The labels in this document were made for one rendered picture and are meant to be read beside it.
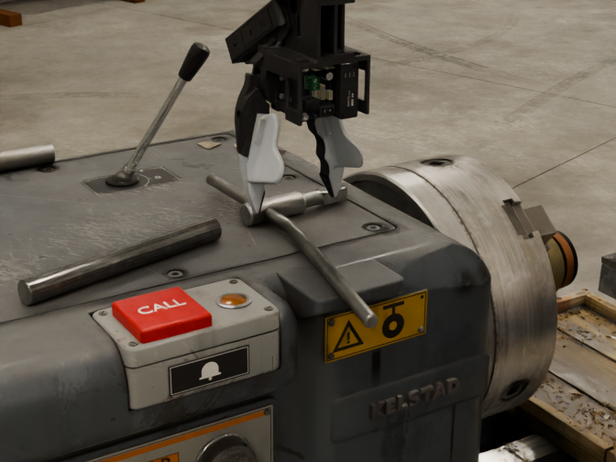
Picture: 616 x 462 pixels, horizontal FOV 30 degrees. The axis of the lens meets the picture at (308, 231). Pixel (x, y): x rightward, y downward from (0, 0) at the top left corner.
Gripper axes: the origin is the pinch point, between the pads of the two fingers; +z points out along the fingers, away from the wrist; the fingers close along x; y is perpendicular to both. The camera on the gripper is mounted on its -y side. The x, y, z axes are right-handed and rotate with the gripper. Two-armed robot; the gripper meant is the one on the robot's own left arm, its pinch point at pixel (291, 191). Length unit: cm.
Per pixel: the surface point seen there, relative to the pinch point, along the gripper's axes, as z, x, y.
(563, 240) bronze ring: 18.4, 45.2, -10.1
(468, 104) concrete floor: 130, 326, -367
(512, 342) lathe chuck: 20.8, 25.3, 3.8
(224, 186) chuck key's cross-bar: 2.5, -1.7, -10.1
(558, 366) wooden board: 41, 53, -16
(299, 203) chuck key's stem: 2.7, 2.5, -2.8
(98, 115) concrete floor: 130, 151, -446
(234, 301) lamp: 3.7, -11.9, 11.0
